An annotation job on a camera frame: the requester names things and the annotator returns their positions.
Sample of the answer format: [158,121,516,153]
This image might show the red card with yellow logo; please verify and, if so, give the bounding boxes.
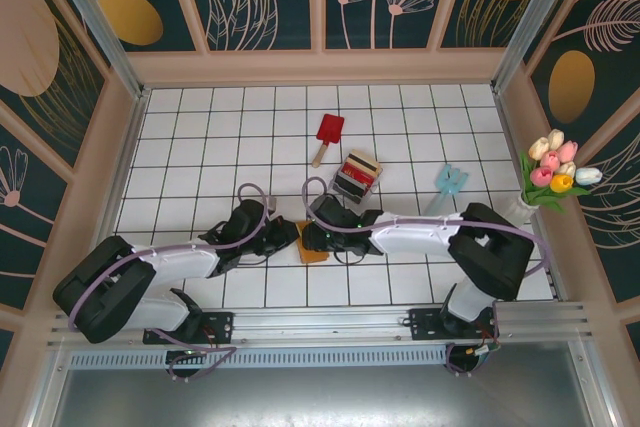
[339,162,377,189]

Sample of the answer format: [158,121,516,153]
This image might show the aluminium corner post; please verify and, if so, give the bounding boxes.
[491,0,586,94]
[52,0,152,101]

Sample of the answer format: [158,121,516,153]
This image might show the thin black cable loop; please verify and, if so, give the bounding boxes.
[331,245,367,267]

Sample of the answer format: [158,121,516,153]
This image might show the aluminium side rail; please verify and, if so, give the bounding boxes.
[492,89,569,304]
[87,88,152,268]

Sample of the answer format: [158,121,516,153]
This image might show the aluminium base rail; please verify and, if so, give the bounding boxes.
[47,300,595,348]

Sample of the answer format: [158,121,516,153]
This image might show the coloured wire bundle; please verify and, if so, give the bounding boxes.
[447,319,502,378]

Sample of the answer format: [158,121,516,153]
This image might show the slotted grey cable duct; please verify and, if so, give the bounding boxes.
[67,344,450,369]

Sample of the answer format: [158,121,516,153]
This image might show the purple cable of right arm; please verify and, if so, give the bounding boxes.
[303,177,551,378]

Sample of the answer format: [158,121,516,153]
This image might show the grey metal sheet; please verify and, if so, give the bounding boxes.
[47,364,619,427]

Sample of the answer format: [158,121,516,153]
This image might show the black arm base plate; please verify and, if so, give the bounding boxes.
[143,310,235,346]
[408,306,501,342]

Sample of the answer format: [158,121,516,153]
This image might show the red toy shovel wooden handle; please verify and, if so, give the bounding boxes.
[311,113,347,169]

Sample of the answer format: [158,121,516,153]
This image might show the beige card with black stripe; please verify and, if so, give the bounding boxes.
[348,148,382,171]

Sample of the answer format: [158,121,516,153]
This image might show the light blue toy rake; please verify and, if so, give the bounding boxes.
[423,162,471,217]

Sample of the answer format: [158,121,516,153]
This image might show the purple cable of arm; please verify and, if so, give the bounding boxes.
[67,182,280,384]
[303,177,551,378]

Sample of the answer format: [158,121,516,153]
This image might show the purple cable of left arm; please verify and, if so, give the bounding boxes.
[67,182,280,384]

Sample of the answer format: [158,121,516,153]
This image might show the clear plastic card box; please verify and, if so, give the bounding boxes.
[329,148,384,205]

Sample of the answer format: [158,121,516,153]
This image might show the tan leather card holder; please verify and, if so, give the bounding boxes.
[294,219,330,266]

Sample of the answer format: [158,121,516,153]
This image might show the white vase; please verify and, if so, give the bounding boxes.
[505,196,542,229]

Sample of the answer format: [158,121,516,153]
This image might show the artificial tulip bouquet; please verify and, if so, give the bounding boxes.
[518,128,604,215]

